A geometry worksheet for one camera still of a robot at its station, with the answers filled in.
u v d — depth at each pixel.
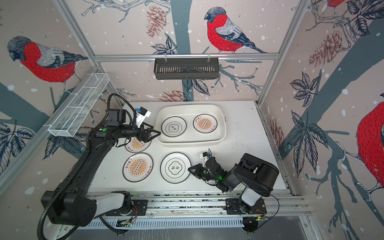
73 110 0.76
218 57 0.90
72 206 0.38
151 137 0.67
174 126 1.04
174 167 0.85
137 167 0.88
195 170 0.79
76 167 0.44
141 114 0.66
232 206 0.73
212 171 0.67
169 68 1.07
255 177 0.46
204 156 0.82
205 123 1.07
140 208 0.73
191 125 1.08
